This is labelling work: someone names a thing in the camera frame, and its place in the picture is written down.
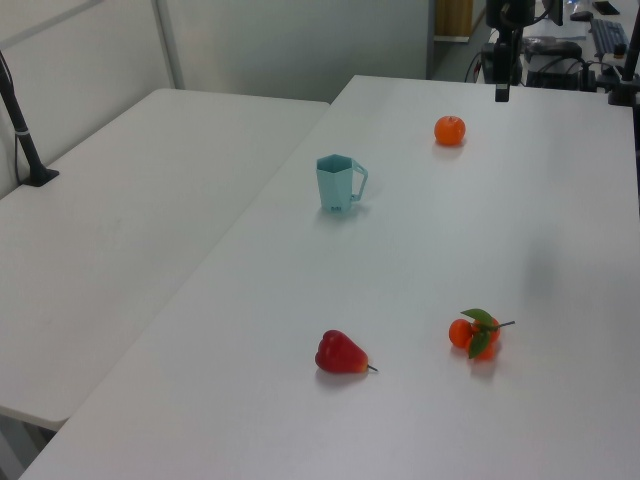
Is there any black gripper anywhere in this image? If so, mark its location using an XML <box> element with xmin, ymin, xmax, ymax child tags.
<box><xmin>485</xmin><ymin>0</ymin><xmax>535</xmax><ymax>104</ymax></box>

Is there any teal hexagonal mug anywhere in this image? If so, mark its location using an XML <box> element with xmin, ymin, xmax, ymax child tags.
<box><xmin>315</xmin><ymin>154</ymin><xmax>371</xmax><ymax>214</ymax></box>

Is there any black equipment box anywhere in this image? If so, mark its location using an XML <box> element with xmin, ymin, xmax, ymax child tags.
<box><xmin>525</xmin><ymin>53</ymin><xmax>592</xmax><ymax>91</ymax></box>

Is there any black monitor stand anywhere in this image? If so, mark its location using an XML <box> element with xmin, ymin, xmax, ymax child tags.
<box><xmin>537</xmin><ymin>0</ymin><xmax>565</xmax><ymax>27</ymax></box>

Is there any brown wooden cabinet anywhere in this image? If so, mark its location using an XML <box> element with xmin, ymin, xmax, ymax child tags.
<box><xmin>433</xmin><ymin>0</ymin><xmax>474</xmax><ymax>42</ymax></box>

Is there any round orange fruit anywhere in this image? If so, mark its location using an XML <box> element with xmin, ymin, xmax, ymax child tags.
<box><xmin>433</xmin><ymin>114</ymin><xmax>468</xmax><ymax>147</ymax></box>

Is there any black computer keyboard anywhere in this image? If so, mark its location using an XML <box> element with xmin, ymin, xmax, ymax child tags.
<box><xmin>589</xmin><ymin>18</ymin><xmax>631</xmax><ymax>52</ymax></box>

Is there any red tomato with leaf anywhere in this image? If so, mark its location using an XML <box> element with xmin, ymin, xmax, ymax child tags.
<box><xmin>448</xmin><ymin>308</ymin><xmax>516</xmax><ymax>362</ymax></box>

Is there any red pear-shaped fruit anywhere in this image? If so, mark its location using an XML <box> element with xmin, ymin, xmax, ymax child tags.
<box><xmin>314</xmin><ymin>329</ymin><xmax>380</xmax><ymax>375</ymax></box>

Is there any white side table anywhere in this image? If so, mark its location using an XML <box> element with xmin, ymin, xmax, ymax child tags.
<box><xmin>0</xmin><ymin>88</ymin><xmax>331</xmax><ymax>431</ymax></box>

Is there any black clamp-mounted camera stand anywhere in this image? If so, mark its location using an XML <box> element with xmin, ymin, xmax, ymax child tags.
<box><xmin>607</xmin><ymin>0</ymin><xmax>640</xmax><ymax>107</ymax></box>

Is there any grey partition frame post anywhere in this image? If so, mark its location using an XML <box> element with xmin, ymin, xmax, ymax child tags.
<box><xmin>153</xmin><ymin>0</ymin><xmax>187</xmax><ymax>92</ymax></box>

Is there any black camera pole with base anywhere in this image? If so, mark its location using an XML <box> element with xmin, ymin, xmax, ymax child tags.
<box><xmin>0</xmin><ymin>49</ymin><xmax>60</xmax><ymax>189</ymax></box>

